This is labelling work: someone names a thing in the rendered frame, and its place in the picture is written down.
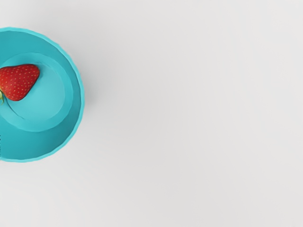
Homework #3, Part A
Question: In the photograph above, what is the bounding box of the teal bowl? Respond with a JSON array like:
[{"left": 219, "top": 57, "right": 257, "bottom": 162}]
[{"left": 0, "top": 26, "right": 85, "bottom": 163}]

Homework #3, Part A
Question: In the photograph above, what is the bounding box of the red strawberry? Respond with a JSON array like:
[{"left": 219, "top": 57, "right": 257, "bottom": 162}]
[{"left": 0, "top": 64, "right": 41, "bottom": 106}]

